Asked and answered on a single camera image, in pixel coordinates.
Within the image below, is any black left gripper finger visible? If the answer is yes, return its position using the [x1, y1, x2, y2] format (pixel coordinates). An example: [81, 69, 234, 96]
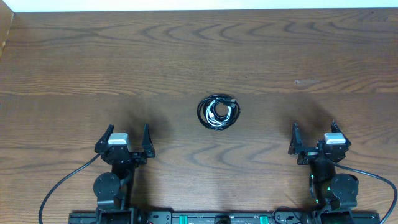
[94, 124, 114, 154]
[141, 124, 155, 158]

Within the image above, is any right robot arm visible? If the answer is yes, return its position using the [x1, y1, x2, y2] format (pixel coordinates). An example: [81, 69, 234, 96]
[288, 122, 359, 212]

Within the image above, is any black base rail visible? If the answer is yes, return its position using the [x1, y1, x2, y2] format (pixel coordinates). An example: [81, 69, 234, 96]
[68, 208, 380, 224]

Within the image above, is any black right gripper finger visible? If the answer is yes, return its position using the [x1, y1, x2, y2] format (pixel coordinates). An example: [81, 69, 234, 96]
[331, 120, 351, 147]
[288, 123, 303, 155]

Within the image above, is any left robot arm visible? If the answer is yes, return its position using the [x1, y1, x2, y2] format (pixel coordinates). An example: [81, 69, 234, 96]
[93, 124, 155, 223]

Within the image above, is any black usb cable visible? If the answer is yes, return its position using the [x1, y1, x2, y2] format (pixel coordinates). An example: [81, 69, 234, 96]
[197, 94, 241, 131]

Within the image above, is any white usb cable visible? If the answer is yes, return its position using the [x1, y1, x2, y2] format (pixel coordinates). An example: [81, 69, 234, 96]
[205, 98, 233, 128]

